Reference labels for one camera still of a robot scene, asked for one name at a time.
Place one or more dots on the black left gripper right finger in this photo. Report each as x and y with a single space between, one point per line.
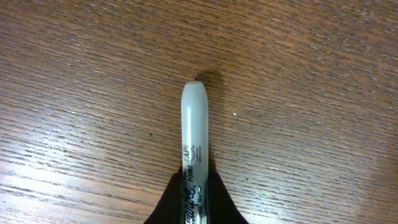
220 206

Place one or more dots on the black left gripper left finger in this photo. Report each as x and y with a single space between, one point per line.
169 209

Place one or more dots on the black white marker pen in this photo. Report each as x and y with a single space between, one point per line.
194 126

